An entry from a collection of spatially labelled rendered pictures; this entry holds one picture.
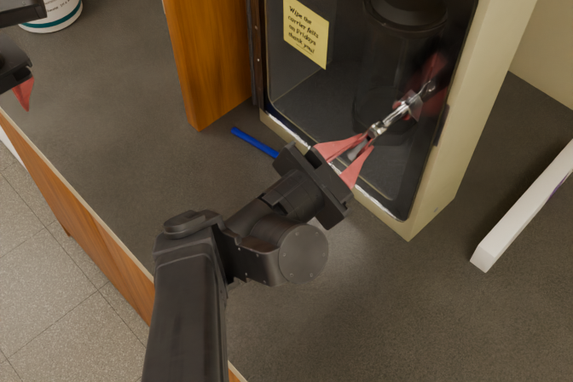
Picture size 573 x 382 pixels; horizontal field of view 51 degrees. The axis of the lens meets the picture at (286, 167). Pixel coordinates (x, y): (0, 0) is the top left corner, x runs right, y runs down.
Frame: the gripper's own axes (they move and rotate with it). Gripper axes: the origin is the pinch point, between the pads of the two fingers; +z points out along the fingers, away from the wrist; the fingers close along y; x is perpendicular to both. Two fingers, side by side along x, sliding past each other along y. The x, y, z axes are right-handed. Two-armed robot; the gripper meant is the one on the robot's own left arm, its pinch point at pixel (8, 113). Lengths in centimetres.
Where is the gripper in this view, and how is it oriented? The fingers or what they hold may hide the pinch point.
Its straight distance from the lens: 89.4
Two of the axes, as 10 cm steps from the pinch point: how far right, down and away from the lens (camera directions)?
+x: -6.9, -5.9, 4.2
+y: 7.3, -5.6, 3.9
